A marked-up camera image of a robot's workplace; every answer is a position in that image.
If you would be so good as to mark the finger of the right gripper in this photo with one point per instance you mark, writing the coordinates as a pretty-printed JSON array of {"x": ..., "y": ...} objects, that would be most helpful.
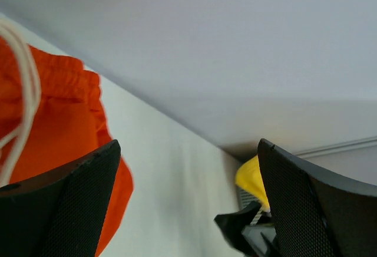
[{"x": 231, "y": 226}]

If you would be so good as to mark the yellow shorts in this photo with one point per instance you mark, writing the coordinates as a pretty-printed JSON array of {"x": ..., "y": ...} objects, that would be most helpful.
[{"x": 249, "y": 178}]

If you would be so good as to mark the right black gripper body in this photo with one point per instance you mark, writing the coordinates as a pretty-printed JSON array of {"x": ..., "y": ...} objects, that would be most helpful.
[{"x": 262, "y": 238}]

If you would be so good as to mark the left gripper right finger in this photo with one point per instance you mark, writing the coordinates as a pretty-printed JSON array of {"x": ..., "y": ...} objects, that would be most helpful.
[{"x": 316, "y": 212}]

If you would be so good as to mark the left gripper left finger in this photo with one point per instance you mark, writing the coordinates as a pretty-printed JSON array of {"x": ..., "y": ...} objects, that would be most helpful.
[{"x": 60, "y": 212}]

